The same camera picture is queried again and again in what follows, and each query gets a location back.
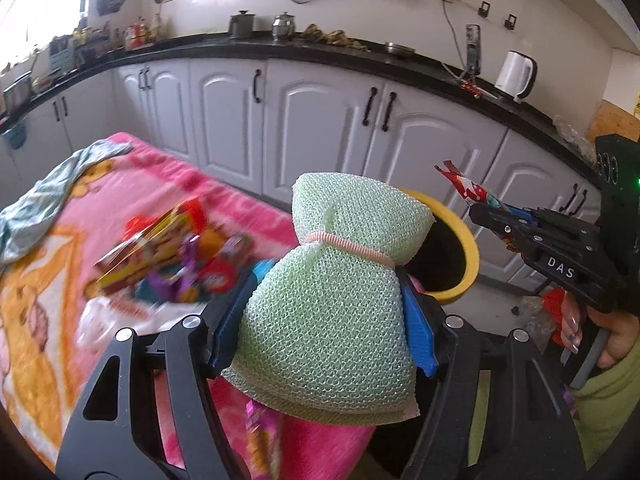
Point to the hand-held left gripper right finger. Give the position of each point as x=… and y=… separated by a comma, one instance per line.
x=417, y=330

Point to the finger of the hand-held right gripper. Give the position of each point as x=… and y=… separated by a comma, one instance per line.
x=500, y=222
x=520, y=212

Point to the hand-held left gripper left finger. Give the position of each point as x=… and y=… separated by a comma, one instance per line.
x=232, y=325

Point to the yellow rimmed bin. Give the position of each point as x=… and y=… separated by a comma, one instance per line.
x=470, y=255

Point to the red candy wrapper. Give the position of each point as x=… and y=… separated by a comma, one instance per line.
x=467, y=187

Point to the green mesh sponge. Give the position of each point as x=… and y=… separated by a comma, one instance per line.
x=325, y=310

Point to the person's right hand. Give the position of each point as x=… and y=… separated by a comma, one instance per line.
x=620, y=335

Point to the red round wrapper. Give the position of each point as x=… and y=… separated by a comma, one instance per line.
x=220, y=275

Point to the red plastic bag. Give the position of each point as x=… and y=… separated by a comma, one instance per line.
x=552, y=305

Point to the purple wrapper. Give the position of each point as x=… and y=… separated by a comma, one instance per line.
x=187, y=260

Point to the yellow snack packet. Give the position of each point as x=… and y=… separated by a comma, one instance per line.
x=145, y=255

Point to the pink wrapper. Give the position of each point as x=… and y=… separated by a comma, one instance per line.
x=260, y=435

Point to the white plastic wrapper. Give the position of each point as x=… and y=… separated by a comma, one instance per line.
x=105, y=320

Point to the wooden cutting board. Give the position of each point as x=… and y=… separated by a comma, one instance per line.
x=615, y=120

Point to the small red wrapper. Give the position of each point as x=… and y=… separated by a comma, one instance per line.
x=472, y=88

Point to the white electric kettle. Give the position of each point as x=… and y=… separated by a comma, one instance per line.
x=512, y=72

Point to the phone on stand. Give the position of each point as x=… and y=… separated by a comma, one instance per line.
x=472, y=50

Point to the pink printed blanket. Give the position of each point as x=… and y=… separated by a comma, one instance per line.
x=45, y=280

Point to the steel pan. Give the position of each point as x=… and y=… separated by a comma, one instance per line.
x=400, y=49

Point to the white kitchen cabinets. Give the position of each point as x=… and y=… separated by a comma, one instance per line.
x=300, y=125

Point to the light blue cloth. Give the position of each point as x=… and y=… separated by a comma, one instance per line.
x=30, y=215

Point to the brown dried food pile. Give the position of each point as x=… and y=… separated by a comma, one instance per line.
x=332, y=37

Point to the teal hanging basket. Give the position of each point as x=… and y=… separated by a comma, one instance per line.
x=15, y=137

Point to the steel lidded pot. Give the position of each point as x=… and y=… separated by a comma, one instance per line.
x=283, y=27

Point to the condiment jars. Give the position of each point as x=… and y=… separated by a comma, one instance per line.
x=140, y=35

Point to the steel container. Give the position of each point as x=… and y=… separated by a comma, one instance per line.
x=17, y=92

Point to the window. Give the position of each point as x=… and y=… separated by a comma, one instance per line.
x=40, y=5

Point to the black wall hook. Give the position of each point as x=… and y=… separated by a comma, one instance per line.
x=509, y=22
x=483, y=9

